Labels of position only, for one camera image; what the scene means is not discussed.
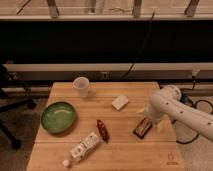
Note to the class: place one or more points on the wall power outlet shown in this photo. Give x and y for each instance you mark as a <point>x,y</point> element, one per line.
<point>105,75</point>

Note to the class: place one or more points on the clear plastic cup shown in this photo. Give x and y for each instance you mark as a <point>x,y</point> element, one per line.
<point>81,84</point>

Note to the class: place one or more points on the dark red toy boat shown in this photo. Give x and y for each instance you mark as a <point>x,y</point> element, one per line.
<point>103,131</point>

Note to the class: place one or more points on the green bowl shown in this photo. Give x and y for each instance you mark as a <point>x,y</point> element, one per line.
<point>58,117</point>

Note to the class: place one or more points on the dark eraser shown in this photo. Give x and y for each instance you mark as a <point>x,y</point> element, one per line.
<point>143,127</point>

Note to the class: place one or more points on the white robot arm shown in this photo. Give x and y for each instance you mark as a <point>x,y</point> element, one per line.
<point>167,101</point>

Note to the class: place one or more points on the white sponge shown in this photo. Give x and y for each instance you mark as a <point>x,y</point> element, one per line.
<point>120,102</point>

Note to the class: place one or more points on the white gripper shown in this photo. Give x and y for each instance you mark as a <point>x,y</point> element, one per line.
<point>154,115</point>

